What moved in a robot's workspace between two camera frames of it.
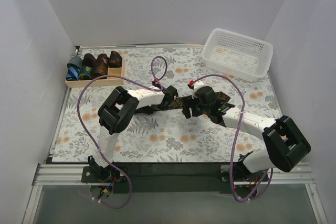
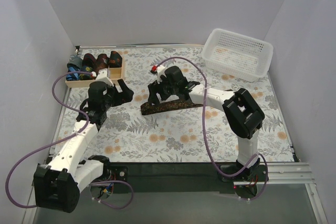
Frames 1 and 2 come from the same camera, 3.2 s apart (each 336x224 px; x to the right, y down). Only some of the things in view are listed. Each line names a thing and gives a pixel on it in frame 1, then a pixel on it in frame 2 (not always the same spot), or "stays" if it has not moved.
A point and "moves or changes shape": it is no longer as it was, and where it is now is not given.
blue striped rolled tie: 73,72 stays
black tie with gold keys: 178,102 moves or changes shape
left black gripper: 163,103 → 117,95
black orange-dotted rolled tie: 115,60 stays
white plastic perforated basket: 242,56 stays
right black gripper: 188,107 → 159,91
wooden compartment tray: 100,83 stays
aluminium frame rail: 60,174 stays
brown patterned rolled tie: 102,64 stays
